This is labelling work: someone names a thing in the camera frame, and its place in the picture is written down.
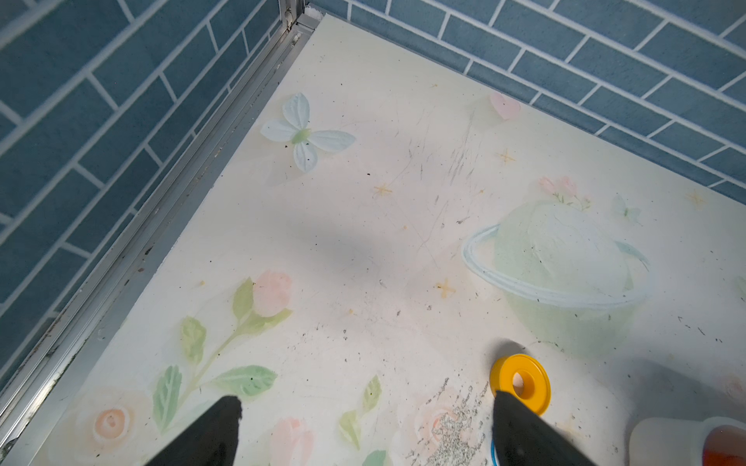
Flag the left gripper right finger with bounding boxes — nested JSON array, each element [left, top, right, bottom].
[[491, 390, 594, 466]]

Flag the white plastic storage box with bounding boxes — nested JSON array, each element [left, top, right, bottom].
[[629, 417, 745, 465]]

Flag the small yellow tape roll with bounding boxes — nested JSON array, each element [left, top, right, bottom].
[[489, 353, 552, 417]]

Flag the orange white tape roll top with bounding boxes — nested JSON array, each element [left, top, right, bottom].
[[701, 426, 745, 466]]

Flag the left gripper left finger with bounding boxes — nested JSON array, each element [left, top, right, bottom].
[[146, 396, 242, 466]]

